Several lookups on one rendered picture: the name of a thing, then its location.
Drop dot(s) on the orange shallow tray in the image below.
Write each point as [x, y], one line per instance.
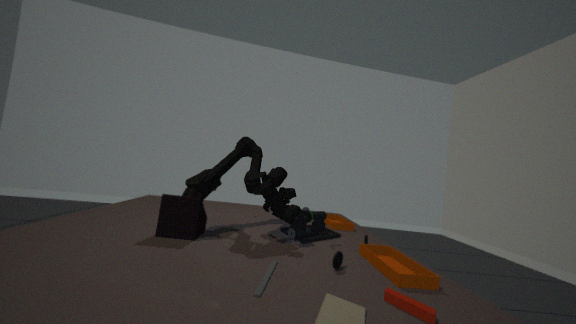
[338, 222]
[399, 269]

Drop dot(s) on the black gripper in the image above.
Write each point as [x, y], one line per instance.
[285, 212]

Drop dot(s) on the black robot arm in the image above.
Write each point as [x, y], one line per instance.
[202, 184]

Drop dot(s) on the red flat bar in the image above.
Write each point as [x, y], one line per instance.
[409, 305]

